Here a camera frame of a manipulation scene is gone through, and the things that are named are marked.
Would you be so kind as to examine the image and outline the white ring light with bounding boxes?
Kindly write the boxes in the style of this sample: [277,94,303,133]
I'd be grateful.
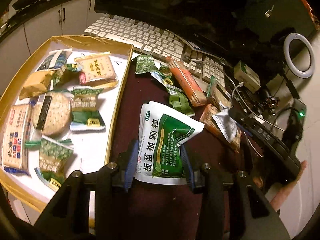
[284,33,315,78]

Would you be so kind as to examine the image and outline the green white medicine sachet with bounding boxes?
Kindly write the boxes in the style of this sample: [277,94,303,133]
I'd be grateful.
[132,100,205,186]

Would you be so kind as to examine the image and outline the small yellow snack packet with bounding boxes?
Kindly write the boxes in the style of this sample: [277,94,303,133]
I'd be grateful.
[19,69,55,101]

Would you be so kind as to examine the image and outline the person's right hand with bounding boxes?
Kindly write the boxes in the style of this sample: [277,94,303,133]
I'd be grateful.
[271,160,307,212]

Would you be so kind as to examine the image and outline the blue cracker packet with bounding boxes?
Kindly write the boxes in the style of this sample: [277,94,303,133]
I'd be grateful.
[1,103,33,175]

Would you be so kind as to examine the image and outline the black box with green light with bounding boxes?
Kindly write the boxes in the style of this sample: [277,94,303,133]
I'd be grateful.
[282,99,307,143]

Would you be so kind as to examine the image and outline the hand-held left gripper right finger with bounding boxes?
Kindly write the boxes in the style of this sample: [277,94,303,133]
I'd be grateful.
[180,145,290,240]

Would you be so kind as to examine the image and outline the yellow cardboard box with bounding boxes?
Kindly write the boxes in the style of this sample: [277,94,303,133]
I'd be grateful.
[0,35,134,214]

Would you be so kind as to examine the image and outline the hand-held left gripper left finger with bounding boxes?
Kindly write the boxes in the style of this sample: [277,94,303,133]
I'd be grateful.
[32,139,139,240]

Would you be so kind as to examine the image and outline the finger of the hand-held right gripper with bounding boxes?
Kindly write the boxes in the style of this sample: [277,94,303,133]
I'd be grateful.
[228,107,255,130]

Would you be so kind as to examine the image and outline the orange cracker packet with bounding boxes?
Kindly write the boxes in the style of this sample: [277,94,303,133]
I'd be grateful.
[165,56,208,107]
[199,103,242,153]

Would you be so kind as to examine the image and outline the round seaweed cracker packet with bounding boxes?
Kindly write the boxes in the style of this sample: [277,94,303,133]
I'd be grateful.
[30,91,73,137]

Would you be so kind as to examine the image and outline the white usb cable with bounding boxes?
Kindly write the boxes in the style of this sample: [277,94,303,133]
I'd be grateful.
[231,80,285,132]

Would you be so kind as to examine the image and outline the white lower cabinets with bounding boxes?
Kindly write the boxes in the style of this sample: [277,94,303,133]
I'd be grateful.
[0,0,97,63]

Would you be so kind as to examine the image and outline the black computer monitor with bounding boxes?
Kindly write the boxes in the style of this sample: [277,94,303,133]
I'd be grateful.
[94,0,318,63]

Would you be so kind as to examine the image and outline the yellow cracker packet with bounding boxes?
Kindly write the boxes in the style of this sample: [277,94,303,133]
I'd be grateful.
[74,51,119,90]

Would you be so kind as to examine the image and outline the white keyboard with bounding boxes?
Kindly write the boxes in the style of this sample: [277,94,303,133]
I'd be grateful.
[83,15,227,83]

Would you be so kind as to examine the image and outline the white green medicine box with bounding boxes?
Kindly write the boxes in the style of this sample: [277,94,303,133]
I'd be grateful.
[234,60,261,92]

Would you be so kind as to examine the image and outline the blue white card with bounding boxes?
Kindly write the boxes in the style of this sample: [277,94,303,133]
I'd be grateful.
[185,40,202,53]

